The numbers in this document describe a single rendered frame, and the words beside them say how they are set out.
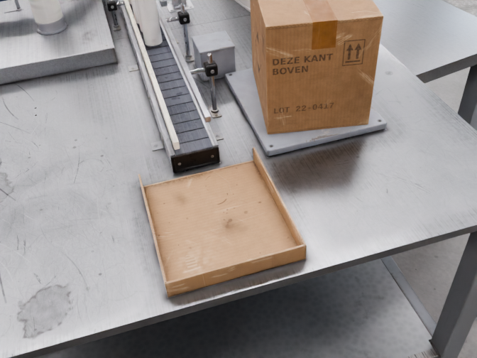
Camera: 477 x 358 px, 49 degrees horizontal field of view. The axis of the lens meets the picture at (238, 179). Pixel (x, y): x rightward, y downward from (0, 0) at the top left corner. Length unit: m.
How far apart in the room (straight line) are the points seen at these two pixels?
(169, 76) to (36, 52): 0.44
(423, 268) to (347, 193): 1.03
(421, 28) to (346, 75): 0.63
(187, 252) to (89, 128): 0.50
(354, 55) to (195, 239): 0.51
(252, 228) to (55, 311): 0.39
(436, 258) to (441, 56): 0.84
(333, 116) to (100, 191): 0.55
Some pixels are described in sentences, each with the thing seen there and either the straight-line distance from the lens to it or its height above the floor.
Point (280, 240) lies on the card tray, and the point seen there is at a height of 0.83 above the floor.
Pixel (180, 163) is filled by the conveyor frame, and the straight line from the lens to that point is 1.15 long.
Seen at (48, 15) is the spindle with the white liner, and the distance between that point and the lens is 1.72.
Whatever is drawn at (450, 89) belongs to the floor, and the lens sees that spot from 3.08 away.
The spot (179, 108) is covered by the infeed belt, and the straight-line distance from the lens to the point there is 1.28.
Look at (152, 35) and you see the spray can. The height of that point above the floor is 0.92.
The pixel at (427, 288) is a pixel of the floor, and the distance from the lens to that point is 2.04.
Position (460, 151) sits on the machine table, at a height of 0.83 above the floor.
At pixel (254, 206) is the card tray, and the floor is 0.83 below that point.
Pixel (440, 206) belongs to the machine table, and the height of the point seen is 0.83.
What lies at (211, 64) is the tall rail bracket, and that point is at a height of 0.97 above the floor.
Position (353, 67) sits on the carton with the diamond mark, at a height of 1.01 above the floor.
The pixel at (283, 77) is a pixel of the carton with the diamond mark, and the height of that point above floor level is 1.00.
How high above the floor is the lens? 1.59
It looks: 42 degrees down
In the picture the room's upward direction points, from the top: 4 degrees counter-clockwise
